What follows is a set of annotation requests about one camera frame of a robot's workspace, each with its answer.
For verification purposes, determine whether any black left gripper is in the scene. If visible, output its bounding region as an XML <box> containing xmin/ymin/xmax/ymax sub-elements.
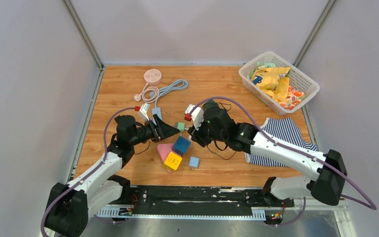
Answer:
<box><xmin>129</xmin><ymin>114</ymin><xmax>179</xmax><ymax>147</ymax></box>

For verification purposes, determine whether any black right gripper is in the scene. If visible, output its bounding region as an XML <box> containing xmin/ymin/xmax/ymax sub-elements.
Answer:
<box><xmin>188</xmin><ymin>116</ymin><xmax>227</xmax><ymax>147</ymax></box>

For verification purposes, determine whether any blue cube power socket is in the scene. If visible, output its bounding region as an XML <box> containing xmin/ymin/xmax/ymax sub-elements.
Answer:
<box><xmin>171</xmin><ymin>136</ymin><xmax>191</xmax><ymax>156</ymax></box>

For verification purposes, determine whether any light blue small charger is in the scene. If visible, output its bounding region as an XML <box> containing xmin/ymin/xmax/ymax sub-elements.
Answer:
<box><xmin>189</xmin><ymin>157</ymin><xmax>200</xmax><ymax>169</ymax></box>

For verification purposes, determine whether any yellow cube power socket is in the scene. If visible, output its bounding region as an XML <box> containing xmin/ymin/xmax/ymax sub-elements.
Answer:
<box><xmin>163</xmin><ymin>152</ymin><xmax>183</xmax><ymax>172</ymax></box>

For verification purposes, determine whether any dark green cube socket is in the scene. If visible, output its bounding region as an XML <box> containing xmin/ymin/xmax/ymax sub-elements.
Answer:
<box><xmin>203</xmin><ymin>100</ymin><xmax>220</xmax><ymax>110</ymax></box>

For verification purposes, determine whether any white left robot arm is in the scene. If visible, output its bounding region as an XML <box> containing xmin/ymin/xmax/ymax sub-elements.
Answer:
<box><xmin>40</xmin><ymin>113</ymin><xmax>180</xmax><ymax>237</ymax></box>

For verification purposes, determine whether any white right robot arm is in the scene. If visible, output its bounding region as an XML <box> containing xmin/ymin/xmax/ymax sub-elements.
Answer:
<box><xmin>185</xmin><ymin>105</ymin><xmax>347</xmax><ymax>206</ymax></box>

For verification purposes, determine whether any green USB charger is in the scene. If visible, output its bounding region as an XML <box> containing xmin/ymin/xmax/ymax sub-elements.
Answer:
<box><xmin>175</xmin><ymin>122</ymin><xmax>186</xmax><ymax>132</ymax></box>

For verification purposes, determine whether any pink triangular power socket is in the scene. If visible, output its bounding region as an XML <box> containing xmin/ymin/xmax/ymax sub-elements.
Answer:
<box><xmin>156</xmin><ymin>143</ymin><xmax>173</xmax><ymax>163</ymax></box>

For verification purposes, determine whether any light blue power strip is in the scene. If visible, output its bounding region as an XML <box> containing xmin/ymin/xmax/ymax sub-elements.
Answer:
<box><xmin>152</xmin><ymin>107</ymin><xmax>163</xmax><ymax>125</ymax></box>

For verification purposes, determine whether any round pink power socket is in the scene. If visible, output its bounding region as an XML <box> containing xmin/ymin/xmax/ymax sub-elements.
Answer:
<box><xmin>144</xmin><ymin>69</ymin><xmax>162</xmax><ymax>85</ymax></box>

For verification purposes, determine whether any blue striped shirt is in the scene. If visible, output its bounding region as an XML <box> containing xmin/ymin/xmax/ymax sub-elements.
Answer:
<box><xmin>244</xmin><ymin>118</ymin><xmax>318</xmax><ymax>167</ymax></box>

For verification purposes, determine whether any yellow cloth in basket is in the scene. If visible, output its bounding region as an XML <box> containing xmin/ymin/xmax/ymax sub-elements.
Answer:
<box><xmin>249</xmin><ymin>66</ymin><xmax>291</xmax><ymax>102</ymax></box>

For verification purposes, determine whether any white plastic basket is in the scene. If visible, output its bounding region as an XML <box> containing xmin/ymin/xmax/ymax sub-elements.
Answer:
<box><xmin>239</xmin><ymin>51</ymin><xmax>320</xmax><ymax>116</ymax></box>

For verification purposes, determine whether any floral cloth in basket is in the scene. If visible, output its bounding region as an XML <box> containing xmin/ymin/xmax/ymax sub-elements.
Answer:
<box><xmin>277</xmin><ymin>86</ymin><xmax>309</xmax><ymax>111</ymax></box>

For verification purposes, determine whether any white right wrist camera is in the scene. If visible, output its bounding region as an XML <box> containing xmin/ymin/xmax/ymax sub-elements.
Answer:
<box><xmin>184</xmin><ymin>104</ymin><xmax>204</xmax><ymax>130</ymax></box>

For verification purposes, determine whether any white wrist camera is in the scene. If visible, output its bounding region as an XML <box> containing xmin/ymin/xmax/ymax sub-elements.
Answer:
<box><xmin>138</xmin><ymin>103</ymin><xmax>150</xmax><ymax>122</ymax></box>
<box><xmin>184</xmin><ymin>104</ymin><xmax>204</xmax><ymax>130</ymax></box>

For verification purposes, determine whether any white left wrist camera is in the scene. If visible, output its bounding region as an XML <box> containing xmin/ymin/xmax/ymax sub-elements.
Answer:
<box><xmin>138</xmin><ymin>103</ymin><xmax>150</xmax><ymax>122</ymax></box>

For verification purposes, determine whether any light blue power strip cable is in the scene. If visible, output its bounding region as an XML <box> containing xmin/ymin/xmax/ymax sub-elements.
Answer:
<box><xmin>149</xmin><ymin>79</ymin><xmax>189</xmax><ymax>109</ymax></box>

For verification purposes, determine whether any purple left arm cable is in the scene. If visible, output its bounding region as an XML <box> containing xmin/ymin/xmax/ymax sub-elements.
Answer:
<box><xmin>40</xmin><ymin>106</ymin><xmax>141</xmax><ymax>237</ymax></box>

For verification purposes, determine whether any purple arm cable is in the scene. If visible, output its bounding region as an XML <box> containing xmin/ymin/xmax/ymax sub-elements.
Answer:
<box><xmin>40</xmin><ymin>106</ymin><xmax>141</xmax><ymax>237</ymax></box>
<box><xmin>189</xmin><ymin>96</ymin><xmax>378</xmax><ymax>211</ymax></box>

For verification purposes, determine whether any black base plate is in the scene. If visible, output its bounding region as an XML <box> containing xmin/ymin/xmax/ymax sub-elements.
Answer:
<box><xmin>97</xmin><ymin>185</ymin><xmax>294</xmax><ymax>220</ymax></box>

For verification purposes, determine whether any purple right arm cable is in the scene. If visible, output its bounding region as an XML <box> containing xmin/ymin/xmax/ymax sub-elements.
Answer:
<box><xmin>189</xmin><ymin>96</ymin><xmax>378</xmax><ymax>211</ymax></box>

